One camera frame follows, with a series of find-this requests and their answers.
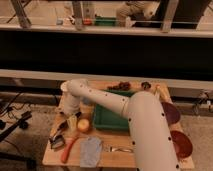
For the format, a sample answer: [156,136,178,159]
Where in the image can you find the black handled brush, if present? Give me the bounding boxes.
[57,112,81,132]

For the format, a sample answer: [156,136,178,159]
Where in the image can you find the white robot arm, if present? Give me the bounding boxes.
[61,79,180,171]

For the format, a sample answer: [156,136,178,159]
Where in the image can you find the purple bowl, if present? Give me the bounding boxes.
[161,102,180,125]

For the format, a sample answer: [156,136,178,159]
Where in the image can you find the red bowl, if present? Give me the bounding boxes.
[170,130,193,159]

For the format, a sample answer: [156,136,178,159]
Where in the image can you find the yellow apple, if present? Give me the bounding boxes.
[77,119,90,133]

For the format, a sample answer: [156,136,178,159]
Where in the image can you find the blue translucent cup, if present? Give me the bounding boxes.
[82,98,93,106]

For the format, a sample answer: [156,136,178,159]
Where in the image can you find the green plastic tray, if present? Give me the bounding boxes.
[92,90,134,131]

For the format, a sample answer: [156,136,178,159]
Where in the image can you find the grey blue cloth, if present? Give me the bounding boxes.
[80,136,102,168]

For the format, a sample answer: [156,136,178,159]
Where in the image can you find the white plastic cup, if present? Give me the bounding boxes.
[60,81,68,93]

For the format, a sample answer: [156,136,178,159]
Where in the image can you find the silver fork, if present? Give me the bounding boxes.
[104,146,133,153]

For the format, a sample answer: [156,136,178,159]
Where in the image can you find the black tripod stand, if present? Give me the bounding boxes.
[0,93,38,168]

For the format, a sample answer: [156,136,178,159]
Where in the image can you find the small dark round object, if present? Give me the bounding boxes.
[141,82,151,90]

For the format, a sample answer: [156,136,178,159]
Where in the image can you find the green background box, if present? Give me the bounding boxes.
[95,16,116,27]

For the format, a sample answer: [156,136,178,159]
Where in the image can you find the person in background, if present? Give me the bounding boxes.
[116,0,160,27]

